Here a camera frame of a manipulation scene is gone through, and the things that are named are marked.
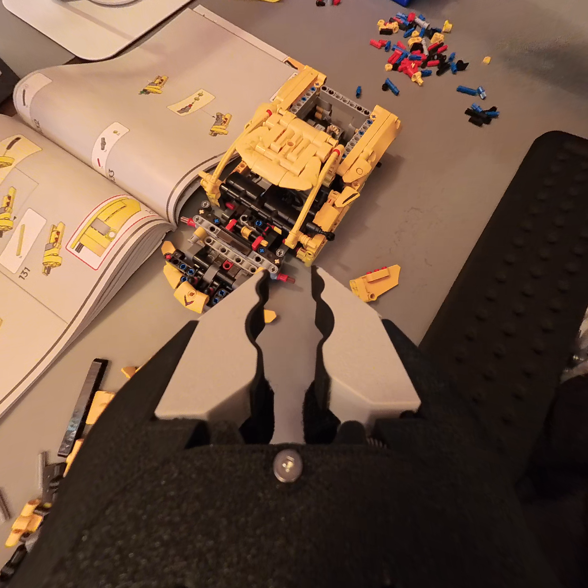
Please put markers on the scattered coloured brick pieces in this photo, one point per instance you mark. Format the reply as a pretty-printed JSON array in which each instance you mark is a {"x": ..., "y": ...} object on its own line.
[{"x": 423, "y": 55}]

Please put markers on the black brick beam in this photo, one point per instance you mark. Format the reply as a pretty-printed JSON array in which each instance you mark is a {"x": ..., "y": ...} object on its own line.
[{"x": 83, "y": 409}]

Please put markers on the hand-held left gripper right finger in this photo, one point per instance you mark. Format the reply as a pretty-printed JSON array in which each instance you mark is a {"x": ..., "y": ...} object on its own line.
[{"x": 372, "y": 367}]

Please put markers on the yellow brick car model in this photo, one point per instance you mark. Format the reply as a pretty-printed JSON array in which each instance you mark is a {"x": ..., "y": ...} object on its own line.
[{"x": 294, "y": 156}]

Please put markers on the pile of yellow brick pieces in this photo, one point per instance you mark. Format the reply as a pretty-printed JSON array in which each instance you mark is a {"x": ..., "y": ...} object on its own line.
[{"x": 37, "y": 524}]

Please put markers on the open instruction booklet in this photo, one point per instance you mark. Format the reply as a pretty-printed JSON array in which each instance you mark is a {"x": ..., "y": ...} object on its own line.
[{"x": 110, "y": 165}]

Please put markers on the black studded mat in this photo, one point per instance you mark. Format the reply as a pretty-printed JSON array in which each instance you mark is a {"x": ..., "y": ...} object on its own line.
[{"x": 514, "y": 303}]

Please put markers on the slim yellow brick piece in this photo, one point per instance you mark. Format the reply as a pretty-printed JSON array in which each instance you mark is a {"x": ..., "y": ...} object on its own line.
[{"x": 378, "y": 280}]

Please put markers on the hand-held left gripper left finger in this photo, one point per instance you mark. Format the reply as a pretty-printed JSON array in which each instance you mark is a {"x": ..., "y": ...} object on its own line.
[{"x": 207, "y": 367}]

